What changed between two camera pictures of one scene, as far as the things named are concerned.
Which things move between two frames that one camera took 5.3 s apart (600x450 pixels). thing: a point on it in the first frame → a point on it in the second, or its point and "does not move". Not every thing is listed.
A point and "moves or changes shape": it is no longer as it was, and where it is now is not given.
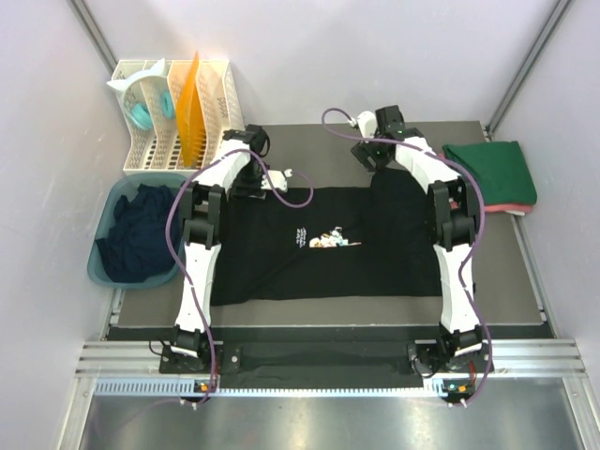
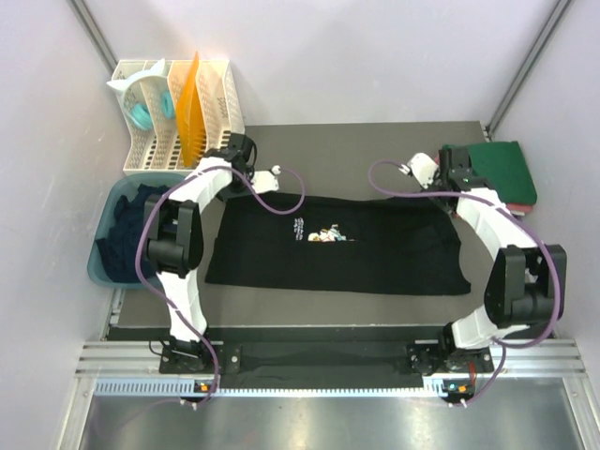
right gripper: x=364 y=151 → x=440 y=177
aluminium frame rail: x=515 y=356 does not move
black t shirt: x=377 y=240 moves or changes shape
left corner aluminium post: x=95 y=34 does not move
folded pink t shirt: x=522 y=208 does not move
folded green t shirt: x=501 y=169 does not move
